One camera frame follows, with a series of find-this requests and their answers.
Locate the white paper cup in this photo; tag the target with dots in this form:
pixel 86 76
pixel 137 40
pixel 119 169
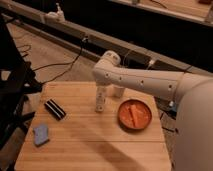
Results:
pixel 118 91

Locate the black chair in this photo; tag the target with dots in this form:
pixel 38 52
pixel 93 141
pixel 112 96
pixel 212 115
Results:
pixel 16 80

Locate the orange food piece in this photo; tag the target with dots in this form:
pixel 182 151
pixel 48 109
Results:
pixel 136 115

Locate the white plastic bottle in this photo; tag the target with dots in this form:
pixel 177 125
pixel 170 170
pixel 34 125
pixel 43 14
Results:
pixel 100 101

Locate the white spray bottle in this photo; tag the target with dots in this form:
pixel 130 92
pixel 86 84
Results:
pixel 58 15

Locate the blue sponge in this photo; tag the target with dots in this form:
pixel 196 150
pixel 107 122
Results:
pixel 40 135

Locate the black striped eraser block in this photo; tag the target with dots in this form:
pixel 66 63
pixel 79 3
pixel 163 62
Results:
pixel 55 109

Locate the orange bowl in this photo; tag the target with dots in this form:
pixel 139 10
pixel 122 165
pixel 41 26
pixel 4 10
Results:
pixel 125 117

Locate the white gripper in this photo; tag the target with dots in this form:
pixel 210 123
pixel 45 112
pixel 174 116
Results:
pixel 104 88

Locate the blue power box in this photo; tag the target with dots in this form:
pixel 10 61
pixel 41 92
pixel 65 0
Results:
pixel 172 104

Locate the grey metal rail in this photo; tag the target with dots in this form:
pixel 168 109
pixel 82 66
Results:
pixel 176 43

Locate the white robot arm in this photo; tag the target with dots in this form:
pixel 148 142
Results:
pixel 193 95

